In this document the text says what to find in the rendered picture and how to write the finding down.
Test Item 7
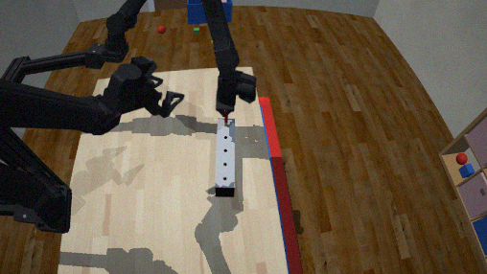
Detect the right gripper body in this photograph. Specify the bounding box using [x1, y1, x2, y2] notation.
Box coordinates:
[130, 79, 170, 118]

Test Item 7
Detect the white block with holes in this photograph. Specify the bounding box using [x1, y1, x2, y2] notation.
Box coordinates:
[215, 118, 235, 197]

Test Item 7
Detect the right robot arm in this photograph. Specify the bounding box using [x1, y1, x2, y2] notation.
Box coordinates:
[0, 57, 157, 232]

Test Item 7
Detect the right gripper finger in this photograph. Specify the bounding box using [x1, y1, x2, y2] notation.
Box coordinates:
[150, 76, 163, 88]
[165, 91, 185, 117]

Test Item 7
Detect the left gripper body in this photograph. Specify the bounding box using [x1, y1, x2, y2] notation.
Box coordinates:
[216, 89, 235, 112]

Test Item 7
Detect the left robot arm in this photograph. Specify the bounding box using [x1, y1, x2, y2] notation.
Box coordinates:
[102, 0, 256, 105]

